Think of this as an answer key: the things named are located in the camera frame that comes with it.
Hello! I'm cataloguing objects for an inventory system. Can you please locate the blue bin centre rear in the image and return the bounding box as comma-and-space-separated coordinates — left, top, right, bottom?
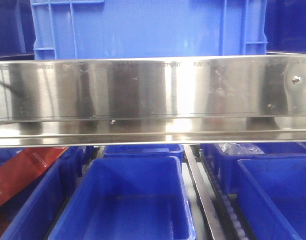
103, 143, 184, 164

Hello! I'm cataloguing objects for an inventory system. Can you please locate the metal roller track divider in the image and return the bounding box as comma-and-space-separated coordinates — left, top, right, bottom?
183, 144, 249, 240

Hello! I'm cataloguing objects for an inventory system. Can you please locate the clear plastic bag in bin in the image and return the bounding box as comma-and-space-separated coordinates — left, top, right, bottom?
217, 143, 264, 155

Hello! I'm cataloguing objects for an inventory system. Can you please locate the red packaging bag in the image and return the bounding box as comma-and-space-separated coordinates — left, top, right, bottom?
0, 146, 68, 206

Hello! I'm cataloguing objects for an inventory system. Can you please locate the large blue crate upper shelf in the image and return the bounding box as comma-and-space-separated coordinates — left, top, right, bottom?
31, 0, 267, 60

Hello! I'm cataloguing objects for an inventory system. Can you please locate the stainless steel shelf rail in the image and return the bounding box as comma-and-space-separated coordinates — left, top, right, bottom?
0, 54, 306, 147

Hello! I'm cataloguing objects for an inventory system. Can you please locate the blue bin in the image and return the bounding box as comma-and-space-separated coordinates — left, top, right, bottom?
49, 156, 196, 240
237, 157, 306, 240
0, 147, 86, 240
103, 143, 184, 164
201, 142, 306, 195

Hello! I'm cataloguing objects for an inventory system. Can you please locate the blue bin centre front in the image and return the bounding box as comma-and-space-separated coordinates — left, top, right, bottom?
49, 156, 196, 240

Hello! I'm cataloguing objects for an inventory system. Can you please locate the blue bin right front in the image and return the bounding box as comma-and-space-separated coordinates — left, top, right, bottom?
237, 157, 306, 240

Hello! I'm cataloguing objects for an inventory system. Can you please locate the blue bin left front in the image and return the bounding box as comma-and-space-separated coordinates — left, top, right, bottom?
0, 147, 86, 240

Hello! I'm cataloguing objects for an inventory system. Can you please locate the blue bin right rear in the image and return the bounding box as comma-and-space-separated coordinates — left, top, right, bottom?
201, 142, 306, 195

